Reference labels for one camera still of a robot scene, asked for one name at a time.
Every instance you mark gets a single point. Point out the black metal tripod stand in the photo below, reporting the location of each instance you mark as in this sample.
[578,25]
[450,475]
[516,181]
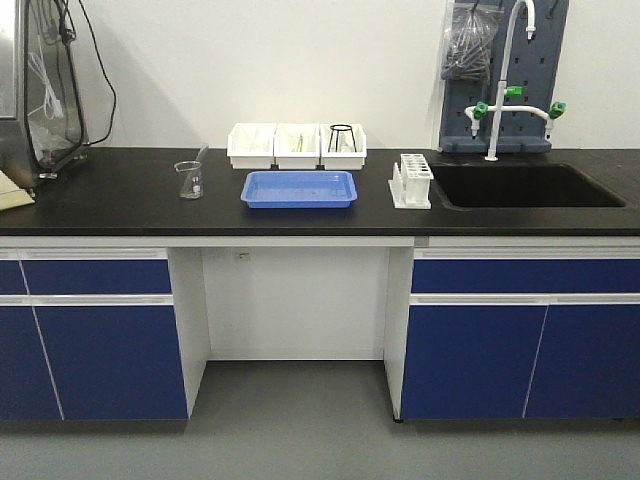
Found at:
[342,138]

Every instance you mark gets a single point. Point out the white test tube rack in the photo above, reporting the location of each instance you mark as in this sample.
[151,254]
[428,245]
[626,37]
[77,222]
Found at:
[410,182]

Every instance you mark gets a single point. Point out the clear glass test tube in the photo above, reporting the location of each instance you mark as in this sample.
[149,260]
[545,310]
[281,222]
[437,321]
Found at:
[203,151]

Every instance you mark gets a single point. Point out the middle white storage bin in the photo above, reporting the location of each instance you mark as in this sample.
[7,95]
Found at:
[297,146]

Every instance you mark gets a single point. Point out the white storage bin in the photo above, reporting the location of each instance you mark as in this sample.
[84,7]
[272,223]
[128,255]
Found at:
[297,146]
[251,146]
[343,161]

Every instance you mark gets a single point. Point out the blue drawer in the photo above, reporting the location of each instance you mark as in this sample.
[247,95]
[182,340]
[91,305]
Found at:
[525,276]
[75,277]

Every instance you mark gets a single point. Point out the blue cabinet door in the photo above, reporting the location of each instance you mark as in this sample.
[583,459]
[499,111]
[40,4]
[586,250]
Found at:
[469,361]
[115,362]

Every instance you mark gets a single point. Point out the white gooseneck lab faucet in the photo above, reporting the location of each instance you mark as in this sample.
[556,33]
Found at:
[504,91]

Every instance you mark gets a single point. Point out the far left blue door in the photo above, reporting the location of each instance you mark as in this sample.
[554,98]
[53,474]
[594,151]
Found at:
[26,389]

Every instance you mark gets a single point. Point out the left blue drawer front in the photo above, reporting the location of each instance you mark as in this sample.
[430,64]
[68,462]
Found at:
[75,277]

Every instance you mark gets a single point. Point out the black lab sink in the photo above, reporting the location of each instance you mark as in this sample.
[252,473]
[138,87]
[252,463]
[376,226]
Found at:
[521,186]

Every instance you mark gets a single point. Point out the right blue cabinet door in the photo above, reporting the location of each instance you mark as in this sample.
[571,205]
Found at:
[469,361]

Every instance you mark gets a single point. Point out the right blue drawer front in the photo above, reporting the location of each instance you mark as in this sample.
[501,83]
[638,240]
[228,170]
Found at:
[525,276]

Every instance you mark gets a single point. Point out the left blue cabinet door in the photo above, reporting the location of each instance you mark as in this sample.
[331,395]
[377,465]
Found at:
[115,362]

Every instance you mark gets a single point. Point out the far right blue door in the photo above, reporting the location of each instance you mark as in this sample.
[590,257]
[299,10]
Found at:
[588,363]

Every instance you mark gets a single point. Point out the plastic bag of pegs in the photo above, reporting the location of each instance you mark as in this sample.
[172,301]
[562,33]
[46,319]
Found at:
[469,31]

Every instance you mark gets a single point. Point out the right white storage bin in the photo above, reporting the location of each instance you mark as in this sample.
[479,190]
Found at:
[343,161]

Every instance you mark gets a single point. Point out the grey pegboard drying rack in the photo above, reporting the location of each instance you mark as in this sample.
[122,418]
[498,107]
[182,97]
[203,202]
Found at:
[532,65]

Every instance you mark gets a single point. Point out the left white storage bin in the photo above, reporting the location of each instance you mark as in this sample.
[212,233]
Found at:
[251,146]

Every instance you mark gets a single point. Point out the beige paper pad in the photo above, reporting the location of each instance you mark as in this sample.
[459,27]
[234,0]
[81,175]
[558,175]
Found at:
[12,195]

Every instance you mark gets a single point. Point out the blue plastic tray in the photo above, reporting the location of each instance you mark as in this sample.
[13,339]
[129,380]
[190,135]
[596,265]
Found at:
[299,189]

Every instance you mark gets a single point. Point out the glass beaker on counter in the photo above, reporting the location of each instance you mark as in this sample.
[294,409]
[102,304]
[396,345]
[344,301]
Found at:
[190,176]

